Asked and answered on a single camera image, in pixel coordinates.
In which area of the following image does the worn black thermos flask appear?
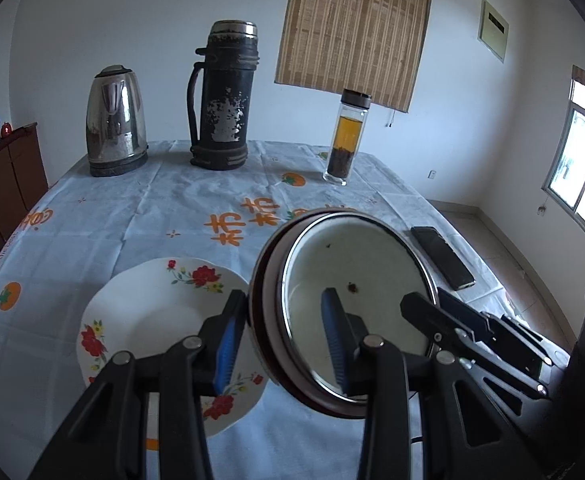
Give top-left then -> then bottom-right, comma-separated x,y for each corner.
187,20 -> 260,171

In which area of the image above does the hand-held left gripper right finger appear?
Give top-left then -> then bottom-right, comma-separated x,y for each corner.
321,287 -> 548,480

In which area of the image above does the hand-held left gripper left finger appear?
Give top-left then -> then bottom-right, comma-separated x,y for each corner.
27,289 -> 247,480

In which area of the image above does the stainless steel bowl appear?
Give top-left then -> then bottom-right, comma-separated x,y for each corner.
248,207 -> 440,418

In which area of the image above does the glass window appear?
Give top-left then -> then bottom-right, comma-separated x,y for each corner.
542,67 -> 585,241

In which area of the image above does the brown wooden cabinet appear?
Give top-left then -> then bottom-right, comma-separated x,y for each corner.
0,122 -> 48,291

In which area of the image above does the pale green wall panel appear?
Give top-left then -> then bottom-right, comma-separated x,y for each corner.
477,0 -> 510,64

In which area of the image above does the black smartphone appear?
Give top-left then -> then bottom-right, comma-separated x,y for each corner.
411,226 -> 475,291

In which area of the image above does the glass tea bottle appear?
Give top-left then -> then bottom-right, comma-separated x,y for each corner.
322,88 -> 372,187

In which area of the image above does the red flower white plate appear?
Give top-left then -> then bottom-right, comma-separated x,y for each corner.
76,257 -> 268,438

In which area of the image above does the orange print white tablecloth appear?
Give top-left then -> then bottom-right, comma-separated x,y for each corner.
0,139 -> 573,480

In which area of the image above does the bamboo window blind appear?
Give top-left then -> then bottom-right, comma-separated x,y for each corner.
274,0 -> 434,113

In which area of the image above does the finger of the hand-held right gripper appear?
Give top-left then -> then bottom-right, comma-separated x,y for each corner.
436,287 -> 555,377
400,291 -> 553,402

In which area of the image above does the stainless steel electric kettle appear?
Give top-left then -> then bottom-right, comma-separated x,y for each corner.
86,65 -> 149,178

